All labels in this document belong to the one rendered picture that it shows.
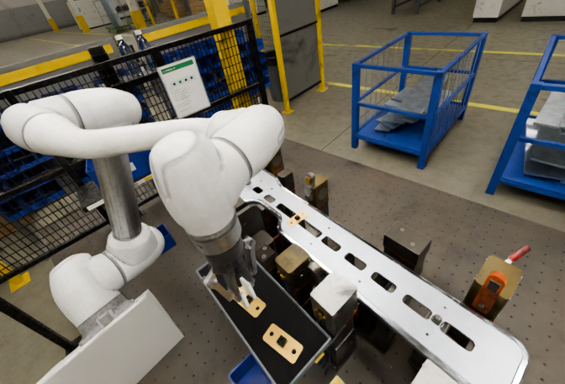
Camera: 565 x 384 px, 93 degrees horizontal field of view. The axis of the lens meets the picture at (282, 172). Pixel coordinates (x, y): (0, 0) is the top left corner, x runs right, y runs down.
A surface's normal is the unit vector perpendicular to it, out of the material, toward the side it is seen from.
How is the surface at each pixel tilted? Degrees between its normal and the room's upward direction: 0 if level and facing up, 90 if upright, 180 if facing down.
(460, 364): 0
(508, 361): 0
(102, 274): 50
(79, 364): 90
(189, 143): 19
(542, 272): 0
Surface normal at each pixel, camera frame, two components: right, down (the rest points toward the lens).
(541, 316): -0.15, -0.78
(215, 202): 0.76, 0.32
